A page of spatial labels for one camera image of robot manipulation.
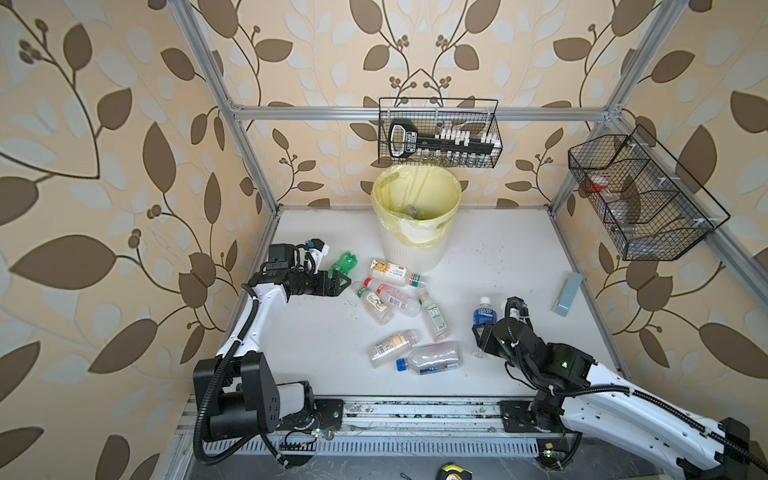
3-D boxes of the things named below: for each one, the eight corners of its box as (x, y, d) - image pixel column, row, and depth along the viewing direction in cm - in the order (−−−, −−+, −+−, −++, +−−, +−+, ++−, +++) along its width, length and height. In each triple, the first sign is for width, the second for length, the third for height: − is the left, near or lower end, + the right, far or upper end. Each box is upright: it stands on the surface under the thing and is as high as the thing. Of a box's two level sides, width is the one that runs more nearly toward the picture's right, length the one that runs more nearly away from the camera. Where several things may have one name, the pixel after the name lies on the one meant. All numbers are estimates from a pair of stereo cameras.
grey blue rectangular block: (551, 310, 94) (556, 304, 91) (568, 277, 102) (573, 270, 99) (563, 317, 92) (569, 311, 89) (579, 283, 100) (585, 277, 97)
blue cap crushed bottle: (396, 376, 82) (396, 370, 78) (396, 347, 87) (396, 341, 83) (462, 376, 82) (465, 370, 78) (458, 347, 87) (461, 341, 83)
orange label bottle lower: (372, 369, 83) (371, 364, 79) (366, 353, 85) (365, 348, 82) (420, 346, 87) (421, 340, 83) (412, 332, 89) (413, 326, 86)
